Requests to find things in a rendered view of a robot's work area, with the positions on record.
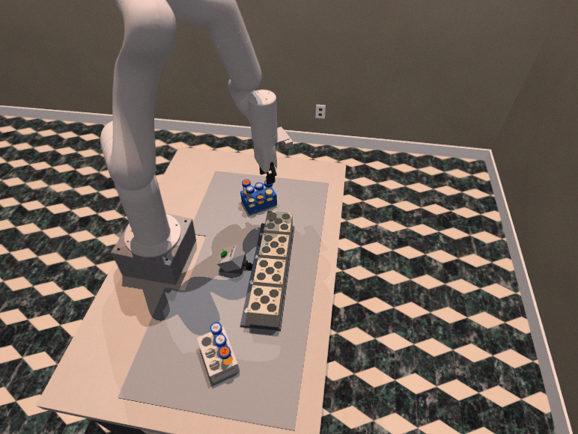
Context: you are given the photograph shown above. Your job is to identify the grey bench mat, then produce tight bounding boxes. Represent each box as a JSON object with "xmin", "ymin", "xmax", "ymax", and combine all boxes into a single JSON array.
[{"xmin": 118, "ymin": 171, "xmax": 329, "ymax": 431}]

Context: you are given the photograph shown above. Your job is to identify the grey tube rack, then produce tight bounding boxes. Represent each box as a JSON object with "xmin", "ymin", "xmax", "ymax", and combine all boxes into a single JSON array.
[{"xmin": 198, "ymin": 328, "xmax": 240, "ymax": 383}]

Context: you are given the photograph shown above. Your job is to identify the blue tube rack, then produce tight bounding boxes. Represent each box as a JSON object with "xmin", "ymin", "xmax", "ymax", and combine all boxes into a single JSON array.
[{"xmin": 241, "ymin": 188, "xmax": 277, "ymax": 214}]

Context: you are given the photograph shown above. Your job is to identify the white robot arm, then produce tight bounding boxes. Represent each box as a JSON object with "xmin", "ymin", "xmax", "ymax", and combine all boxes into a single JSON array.
[{"xmin": 100, "ymin": 0, "xmax": 293, "ymax": 257}]

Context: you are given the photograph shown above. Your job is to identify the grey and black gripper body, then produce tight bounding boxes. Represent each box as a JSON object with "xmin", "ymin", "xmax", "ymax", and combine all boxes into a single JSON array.
[{"xmin": 254, "ymin": 143, "xmax": 277, "ymax": 173}]

